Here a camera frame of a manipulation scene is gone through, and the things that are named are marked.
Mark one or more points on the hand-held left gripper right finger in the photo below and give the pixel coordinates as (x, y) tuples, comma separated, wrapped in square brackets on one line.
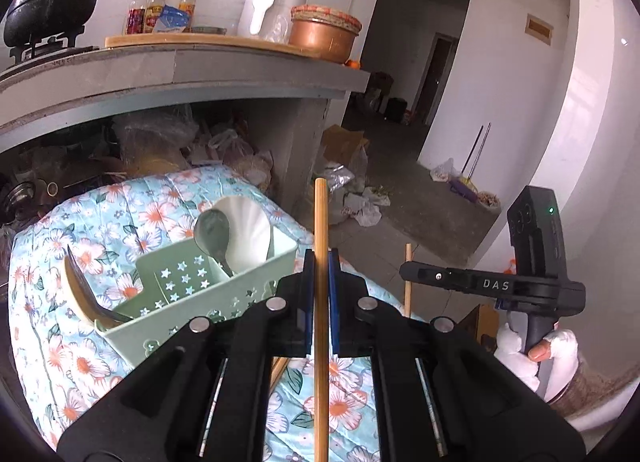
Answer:
[(334, 302)]

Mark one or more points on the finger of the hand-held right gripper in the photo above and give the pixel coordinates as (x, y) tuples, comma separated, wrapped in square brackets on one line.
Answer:
[(450, 279)]

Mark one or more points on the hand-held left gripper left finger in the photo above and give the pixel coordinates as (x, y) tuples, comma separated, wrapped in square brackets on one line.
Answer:
[(309, 302)]

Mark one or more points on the tan bamboo chopstick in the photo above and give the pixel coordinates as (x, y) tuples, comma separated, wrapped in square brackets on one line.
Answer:
[(320, 222), (408, 303)]

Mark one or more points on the green plastic utensil holder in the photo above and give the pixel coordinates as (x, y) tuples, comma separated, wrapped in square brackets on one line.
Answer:
[(150, 314)]

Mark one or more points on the person's right forearm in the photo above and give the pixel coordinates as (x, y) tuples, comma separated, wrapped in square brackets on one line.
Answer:
[(595, 392)]

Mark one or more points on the person's right hand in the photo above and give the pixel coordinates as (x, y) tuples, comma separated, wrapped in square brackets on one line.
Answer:
[(562, 342)]

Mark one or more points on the purple dustpan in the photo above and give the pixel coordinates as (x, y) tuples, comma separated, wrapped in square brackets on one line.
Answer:
[(465, 189)]

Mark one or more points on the crumpled white plastic bag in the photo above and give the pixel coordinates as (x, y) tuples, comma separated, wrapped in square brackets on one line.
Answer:
[(362, 209)]

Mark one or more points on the broom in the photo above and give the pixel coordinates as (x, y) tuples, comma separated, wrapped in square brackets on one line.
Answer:
[(477, 149)]

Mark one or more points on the small plastic bag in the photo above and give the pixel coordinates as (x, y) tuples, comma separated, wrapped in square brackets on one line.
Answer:
[(444, 170)]

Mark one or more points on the silver green plastic bag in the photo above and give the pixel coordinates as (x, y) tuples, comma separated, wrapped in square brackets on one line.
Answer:
[(337, 176)]

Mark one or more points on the bag of soybeans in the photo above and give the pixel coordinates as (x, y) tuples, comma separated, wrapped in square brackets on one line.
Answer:
[(256, 169)]

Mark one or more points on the cardboard box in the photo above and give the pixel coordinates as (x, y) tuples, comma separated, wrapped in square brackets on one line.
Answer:
[(342, 144)]

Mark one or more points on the black bin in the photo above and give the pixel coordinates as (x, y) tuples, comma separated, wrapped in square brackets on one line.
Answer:
[(396, 110)]

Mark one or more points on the dark spatula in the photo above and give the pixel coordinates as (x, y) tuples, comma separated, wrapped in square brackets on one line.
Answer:
[(85, 287)]

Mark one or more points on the clear plastic bag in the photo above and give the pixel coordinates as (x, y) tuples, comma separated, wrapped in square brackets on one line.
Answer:
[(155, 136)]

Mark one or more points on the floral blanket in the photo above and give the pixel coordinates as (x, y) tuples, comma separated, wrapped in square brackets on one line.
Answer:
[(100, 212)]

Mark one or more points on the small orange fruit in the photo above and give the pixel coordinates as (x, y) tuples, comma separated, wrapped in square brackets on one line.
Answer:
[(353, 63)]

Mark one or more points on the grey concrete counter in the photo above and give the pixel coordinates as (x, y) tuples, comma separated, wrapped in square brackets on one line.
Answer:
[(175, 81)]

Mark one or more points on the copper basin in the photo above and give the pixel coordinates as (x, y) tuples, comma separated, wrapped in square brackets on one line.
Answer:
[(322, 41)]

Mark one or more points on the clear drinking glass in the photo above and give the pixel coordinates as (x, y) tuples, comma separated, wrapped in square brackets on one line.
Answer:
[(277, 27)]

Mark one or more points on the wooden cutting board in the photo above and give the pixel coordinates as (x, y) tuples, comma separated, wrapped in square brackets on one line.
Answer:
[(200, 40)]

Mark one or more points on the woven bamboo tray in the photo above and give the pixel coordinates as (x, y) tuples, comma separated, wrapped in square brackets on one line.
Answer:
[(325, 14)]

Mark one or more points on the white kitchen appliance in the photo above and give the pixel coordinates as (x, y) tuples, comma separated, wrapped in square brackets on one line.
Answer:
[(270, 1)]

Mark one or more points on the blue packet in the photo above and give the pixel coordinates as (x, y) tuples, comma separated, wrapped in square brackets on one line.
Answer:
[(172, 19)]

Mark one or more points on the red cap sauce bottle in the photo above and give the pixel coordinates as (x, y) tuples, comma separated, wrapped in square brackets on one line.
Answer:
[(188, 4)]

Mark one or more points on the yellow label sauce bottle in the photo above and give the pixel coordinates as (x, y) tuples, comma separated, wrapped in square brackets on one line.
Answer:
[(156, 4)]

